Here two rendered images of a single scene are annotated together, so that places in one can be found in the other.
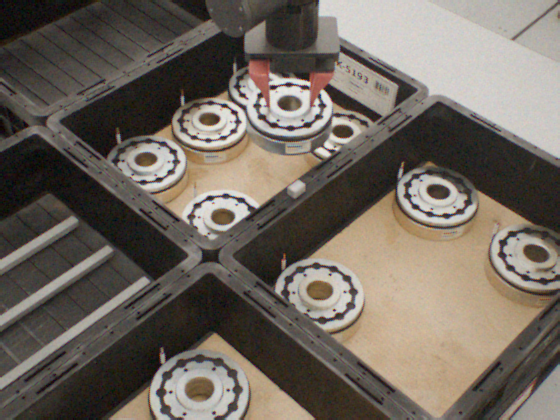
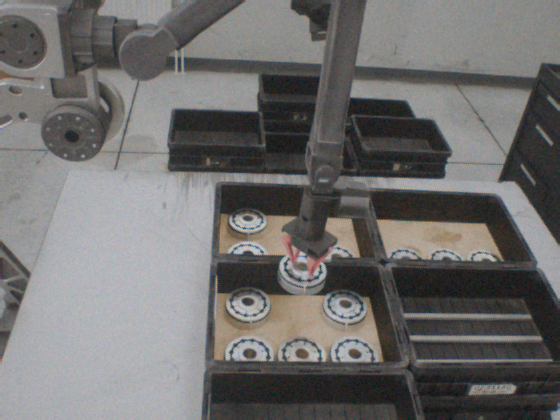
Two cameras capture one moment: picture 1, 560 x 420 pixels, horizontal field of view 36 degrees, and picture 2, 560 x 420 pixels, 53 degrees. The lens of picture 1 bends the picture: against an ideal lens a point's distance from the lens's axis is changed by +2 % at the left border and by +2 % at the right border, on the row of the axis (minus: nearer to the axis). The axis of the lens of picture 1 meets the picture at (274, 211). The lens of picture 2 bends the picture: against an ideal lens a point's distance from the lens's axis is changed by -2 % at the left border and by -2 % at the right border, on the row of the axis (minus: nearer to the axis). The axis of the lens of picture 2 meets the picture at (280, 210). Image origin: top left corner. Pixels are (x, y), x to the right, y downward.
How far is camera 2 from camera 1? 161 cm
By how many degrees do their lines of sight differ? 88
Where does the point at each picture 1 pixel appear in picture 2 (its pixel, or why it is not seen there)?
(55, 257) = (422, 355)
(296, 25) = not seen: hidden behind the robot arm
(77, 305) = (425, 329)
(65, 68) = not seen: outside the picture
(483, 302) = (275, 232)
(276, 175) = (290, 322)
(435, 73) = (74, 378)
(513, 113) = (86, 325)
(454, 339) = not seen: hidden behind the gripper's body
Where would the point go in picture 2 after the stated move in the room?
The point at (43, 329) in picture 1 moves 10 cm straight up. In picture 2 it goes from (444, 329) to (456, 300)
